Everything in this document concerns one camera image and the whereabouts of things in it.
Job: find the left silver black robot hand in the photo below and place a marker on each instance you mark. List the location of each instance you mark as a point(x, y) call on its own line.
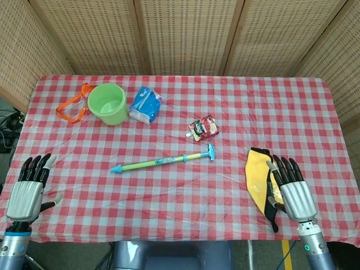
point(24, 197)

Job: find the blue tissue pack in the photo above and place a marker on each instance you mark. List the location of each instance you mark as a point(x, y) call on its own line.
point(144, 102)

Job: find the woven bamboo folding screen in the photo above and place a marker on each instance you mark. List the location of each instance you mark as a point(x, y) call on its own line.
point(185, 36)

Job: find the yellow cloth black trim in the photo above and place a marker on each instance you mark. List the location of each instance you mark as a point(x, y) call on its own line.
point(256, 174)

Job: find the red white checkered tablecloth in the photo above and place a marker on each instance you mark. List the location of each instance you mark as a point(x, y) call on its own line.
point(180, 197)

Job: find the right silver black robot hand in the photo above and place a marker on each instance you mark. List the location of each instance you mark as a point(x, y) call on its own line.
point(296, 197)

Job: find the green plastic bucket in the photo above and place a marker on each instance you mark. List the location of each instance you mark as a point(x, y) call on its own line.
point(112, 115)

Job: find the green blue water pump toy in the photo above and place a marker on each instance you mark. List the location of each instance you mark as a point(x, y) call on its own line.
point(152, 163)

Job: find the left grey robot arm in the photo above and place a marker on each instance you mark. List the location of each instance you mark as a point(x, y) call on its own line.
point(12, 247)

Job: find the grey blue robot torso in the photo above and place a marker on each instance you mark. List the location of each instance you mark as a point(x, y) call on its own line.
point(171, 256)

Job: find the red drink pouch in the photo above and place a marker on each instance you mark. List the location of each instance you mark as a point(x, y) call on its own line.
point(204, 128)

